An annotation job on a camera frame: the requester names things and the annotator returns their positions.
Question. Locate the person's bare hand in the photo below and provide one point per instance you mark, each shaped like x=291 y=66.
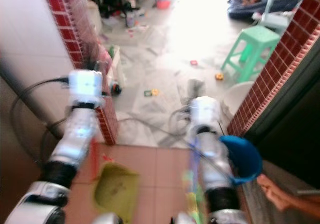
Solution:
x=275 y=191

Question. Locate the multicoloured broom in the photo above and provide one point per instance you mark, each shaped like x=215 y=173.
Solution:
x=192 y=199

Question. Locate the green dustpan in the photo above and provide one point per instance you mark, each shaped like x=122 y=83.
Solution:
x=119 y=191

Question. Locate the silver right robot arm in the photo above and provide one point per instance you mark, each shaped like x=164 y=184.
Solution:
x=214 y=159

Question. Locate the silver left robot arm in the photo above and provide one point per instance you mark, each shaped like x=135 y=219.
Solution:
x=75 y=134

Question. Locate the person's bare forearm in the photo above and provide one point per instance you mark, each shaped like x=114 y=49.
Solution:
x=305 y=203

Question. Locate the blue plastic bucket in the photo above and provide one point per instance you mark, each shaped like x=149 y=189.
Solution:
x=245 y=156

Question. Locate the white round basin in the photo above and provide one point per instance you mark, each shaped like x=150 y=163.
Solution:
x=237 y=97

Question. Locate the small yellow toy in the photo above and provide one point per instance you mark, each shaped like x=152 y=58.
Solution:
x=219 y=77

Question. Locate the small red toy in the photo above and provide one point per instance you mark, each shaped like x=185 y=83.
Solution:
x=193 y=63

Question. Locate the green plastic stool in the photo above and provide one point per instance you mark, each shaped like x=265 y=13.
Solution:
x=257 y=38

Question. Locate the green and yellow toy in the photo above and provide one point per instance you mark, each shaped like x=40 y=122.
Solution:
x=151 y=92

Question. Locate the dark blue mattress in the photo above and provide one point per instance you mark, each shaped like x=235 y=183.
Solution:
x=250 y=7

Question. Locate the red plastic bowl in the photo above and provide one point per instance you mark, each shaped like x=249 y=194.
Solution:
x=163 y=4

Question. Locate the grey tin can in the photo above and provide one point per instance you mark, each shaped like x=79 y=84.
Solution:
x=130 y=20

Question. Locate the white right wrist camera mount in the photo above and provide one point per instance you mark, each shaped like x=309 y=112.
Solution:
x=204 y=112

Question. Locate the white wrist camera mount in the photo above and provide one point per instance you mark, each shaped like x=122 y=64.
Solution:
x=86 y=87
x=204 y=112

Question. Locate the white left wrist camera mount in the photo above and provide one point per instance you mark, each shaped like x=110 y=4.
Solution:
x=86 y=87

